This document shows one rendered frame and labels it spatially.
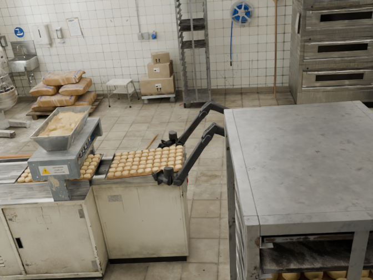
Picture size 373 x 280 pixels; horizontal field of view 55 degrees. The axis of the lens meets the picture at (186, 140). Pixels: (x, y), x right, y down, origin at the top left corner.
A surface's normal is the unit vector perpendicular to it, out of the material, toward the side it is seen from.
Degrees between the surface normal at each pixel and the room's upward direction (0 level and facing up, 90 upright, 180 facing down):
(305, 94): 92
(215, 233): 0
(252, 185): 0
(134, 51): 90
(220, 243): 0
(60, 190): 90
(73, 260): 90
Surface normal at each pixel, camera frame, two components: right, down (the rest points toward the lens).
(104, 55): -0.11, 0.45
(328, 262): -0.08, -0.89
